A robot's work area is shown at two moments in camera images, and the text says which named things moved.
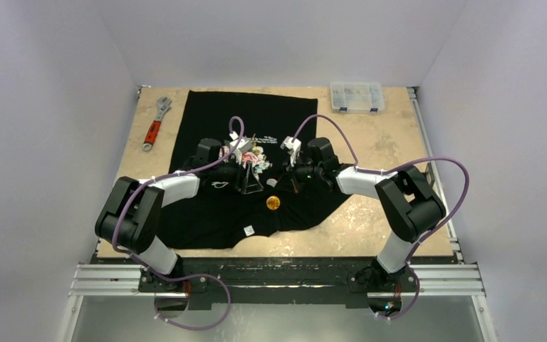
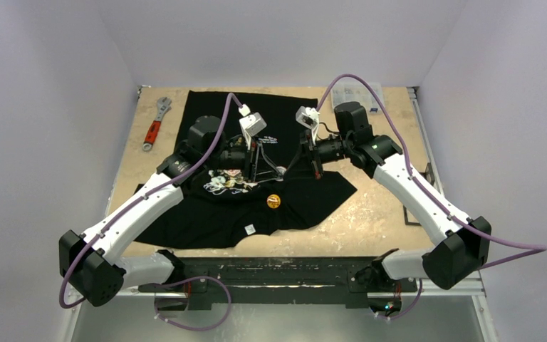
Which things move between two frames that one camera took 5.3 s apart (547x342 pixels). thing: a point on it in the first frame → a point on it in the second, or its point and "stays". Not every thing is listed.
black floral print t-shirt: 262,121 stays
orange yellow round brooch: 273,202 stays
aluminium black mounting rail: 256,284 stays
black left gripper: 244,180 → 257,166
